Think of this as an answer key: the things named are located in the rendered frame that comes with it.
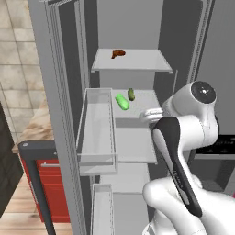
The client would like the dark grey cabinet frame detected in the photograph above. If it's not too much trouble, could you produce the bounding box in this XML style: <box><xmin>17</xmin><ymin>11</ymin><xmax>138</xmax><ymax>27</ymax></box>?
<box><xmin>17</xmin><ymin>140</ymin><xmax>58</xmax><ymax>235</ymax></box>

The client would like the grey right fridge door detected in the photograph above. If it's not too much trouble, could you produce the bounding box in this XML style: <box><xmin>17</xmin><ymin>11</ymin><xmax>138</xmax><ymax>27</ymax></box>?
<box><xmin>186</xmin><ymin>0</ymin><xmax>235</xmax><ymax>138</ymax></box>

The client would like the dark green cucumber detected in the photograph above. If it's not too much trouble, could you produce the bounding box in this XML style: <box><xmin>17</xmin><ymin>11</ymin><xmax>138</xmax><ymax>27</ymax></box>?
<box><xmin>127</xmin><ymin>87</ymin><xmax>136</xmax><ymax>102</ymax></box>

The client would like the grey fridge rack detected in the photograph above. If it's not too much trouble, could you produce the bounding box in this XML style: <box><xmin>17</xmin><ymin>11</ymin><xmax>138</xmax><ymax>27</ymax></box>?
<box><xmin>90</xmin><ymin>48</ymin><xmax>173</xmax><ymax>74</ymax></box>
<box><xmin>111</xmin><ymin>88</ymin><xmax>163</xmax><ymax>121</ymax></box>
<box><xmin>115</xmin><ymin>126</ymin><xmax>159</xmax><ymax>165</ymax></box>

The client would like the grey fridge door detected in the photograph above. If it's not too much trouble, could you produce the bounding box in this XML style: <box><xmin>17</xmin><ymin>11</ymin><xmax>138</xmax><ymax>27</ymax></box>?
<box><xmin>186</xmin><ymin>0</ymin><xmax>235</xmax><ymax>138</ymax></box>
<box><xmin>27</xmin><ymin>0</ymin><xmax>119</xmax><ymax>235</ymax></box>

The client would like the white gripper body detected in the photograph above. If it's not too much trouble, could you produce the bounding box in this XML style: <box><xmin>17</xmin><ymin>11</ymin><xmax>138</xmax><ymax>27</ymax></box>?
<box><xmin>139</xmin><ymin>107</ymin><xmax>164</xmax><ymax>123</ymax></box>

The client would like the light green vegetable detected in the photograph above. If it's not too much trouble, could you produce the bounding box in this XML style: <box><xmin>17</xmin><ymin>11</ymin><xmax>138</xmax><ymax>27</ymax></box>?
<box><xmin>115</xmin><ymin>93</ymin><xmax>130</xmax><ymax>111</ymax></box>

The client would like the grey fridge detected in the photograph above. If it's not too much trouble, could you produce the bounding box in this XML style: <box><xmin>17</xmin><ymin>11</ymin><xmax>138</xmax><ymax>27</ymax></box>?
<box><xmin>58</xmin><ymin>0</ymin><xmax>215</xmax><ymax>235</ymax></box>

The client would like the black hob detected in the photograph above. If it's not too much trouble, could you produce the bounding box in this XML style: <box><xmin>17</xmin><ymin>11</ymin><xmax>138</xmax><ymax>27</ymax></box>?
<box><xmin>195</xmin><ymin>133</ymin><xmax>235</xmax><ymax>155</ymax></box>

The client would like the grey left fridge door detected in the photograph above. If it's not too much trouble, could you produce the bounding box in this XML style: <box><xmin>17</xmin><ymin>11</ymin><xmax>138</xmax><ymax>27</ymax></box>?
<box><xmin>27</xmin><ymin>0</ymin><xmax>119</xmax><ymax>235</ymax></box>

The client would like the dark cupboard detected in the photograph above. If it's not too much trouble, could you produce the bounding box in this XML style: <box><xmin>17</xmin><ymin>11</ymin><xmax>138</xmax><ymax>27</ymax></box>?
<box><xmin>0</xmin><ymin>102</ymin><xmax>25</xmax><ymax>218</ymax></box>

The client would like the brown meat piece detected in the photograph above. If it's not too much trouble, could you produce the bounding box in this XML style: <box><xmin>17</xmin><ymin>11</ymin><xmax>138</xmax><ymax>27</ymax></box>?
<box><xmin>110</xmin><ymin>49</ymin><xmax>127</xmax><ymax>60</ymax></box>

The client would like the silver drawer handle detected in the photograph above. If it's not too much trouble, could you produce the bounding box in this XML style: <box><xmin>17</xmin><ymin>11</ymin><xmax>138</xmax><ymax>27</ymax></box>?
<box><xmin>40</xmin><ymin>162</ymin><xmax>61</xmax><ymax>169</ymax></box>

